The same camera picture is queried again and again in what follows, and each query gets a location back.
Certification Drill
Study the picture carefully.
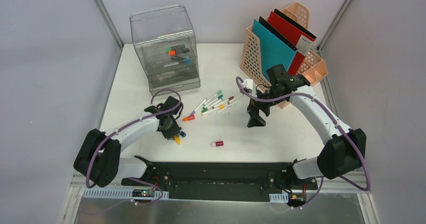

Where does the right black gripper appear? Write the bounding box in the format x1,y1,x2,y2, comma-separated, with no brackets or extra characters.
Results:
247,86,285,128

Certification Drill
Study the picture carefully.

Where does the orange red short marker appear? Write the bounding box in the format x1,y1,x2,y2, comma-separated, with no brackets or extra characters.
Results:
182,115,195,122

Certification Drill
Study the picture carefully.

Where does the blue cap black highlighter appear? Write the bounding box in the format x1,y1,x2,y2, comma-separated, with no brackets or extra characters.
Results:
170,56,192,64

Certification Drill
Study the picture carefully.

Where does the orange cap black highlighter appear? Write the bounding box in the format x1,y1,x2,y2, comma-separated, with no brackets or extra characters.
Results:
168,48,190,56

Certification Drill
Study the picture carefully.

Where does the teal folder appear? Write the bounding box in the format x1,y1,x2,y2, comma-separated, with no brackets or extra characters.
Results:
252,17,297,80

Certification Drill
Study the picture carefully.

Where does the green cap black highlighter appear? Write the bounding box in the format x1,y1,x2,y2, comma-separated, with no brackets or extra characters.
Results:
165,44,185,53

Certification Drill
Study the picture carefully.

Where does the clear grey drawer organizer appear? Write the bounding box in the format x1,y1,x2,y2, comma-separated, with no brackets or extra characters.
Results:
130,5,200,94

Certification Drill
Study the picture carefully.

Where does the red folder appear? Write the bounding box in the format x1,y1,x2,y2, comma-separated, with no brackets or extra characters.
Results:
267,9,316,75

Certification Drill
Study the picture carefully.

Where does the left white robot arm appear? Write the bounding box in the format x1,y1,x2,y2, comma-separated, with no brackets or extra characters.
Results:
73,96,183,187

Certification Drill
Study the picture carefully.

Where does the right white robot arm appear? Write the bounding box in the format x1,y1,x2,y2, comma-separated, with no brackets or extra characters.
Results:
236,64,366,189

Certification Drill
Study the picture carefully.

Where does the purple cap marker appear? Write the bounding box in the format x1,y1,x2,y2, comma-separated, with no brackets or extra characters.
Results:
189,98,207,116

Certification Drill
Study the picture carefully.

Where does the brown cap marker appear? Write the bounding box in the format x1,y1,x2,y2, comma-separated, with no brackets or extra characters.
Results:
228,93,244,104

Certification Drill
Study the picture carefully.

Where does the dark red cap marker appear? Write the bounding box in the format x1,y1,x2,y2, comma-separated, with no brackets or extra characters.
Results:
213,96,234,108

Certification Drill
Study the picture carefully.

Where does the yellow cap marker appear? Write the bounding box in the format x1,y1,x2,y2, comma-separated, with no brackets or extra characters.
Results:
201,104,226,116

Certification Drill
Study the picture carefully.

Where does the teal cap marker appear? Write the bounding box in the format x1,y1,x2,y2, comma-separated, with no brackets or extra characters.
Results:
203,94,223,108

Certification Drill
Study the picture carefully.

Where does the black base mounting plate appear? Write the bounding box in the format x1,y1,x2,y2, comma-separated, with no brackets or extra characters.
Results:
141,162,319,202

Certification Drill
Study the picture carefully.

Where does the peach plastic file rack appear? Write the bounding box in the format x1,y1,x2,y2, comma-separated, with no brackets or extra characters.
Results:
240,2,329,109

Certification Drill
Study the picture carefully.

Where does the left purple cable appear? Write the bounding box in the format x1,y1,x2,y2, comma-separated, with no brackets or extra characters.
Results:
83,88,182,215

